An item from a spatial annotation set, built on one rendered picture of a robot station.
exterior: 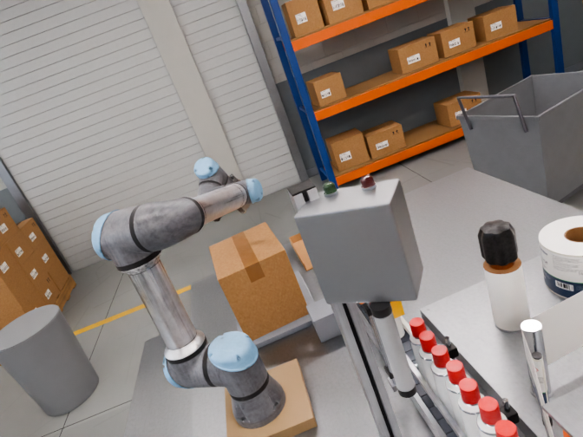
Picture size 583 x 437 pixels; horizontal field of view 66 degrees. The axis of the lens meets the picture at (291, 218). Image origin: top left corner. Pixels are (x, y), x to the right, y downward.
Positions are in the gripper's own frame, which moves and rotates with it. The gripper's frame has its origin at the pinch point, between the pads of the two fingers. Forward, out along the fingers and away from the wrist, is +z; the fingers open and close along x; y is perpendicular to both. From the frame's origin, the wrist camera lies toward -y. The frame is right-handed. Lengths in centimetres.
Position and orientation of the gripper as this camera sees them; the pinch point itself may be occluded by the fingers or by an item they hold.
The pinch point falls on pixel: (242, 211)
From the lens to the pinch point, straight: 174.9
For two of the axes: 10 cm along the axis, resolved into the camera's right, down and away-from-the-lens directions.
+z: 3.0, 3.6, 8.8
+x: -6.2, -6.2, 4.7
